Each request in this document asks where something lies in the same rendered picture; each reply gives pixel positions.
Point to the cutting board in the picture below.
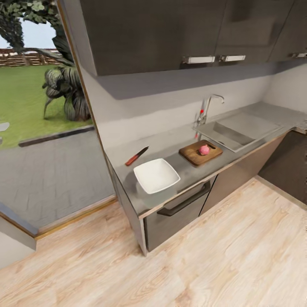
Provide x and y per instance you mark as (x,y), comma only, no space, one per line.
(192,152)

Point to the fixed window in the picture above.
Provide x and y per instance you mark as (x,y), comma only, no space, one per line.
(53,171)

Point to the drop in sink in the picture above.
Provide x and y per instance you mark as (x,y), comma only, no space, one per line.
(237,131)

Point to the vidalia onion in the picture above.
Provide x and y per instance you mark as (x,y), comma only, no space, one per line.
(204,150)

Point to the cabinet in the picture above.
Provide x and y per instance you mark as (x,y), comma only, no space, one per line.
(292,41)
(117,37)

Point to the parer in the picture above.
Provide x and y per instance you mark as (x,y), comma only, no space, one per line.
(136,156)

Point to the bowl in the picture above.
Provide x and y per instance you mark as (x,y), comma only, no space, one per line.
(156,175)

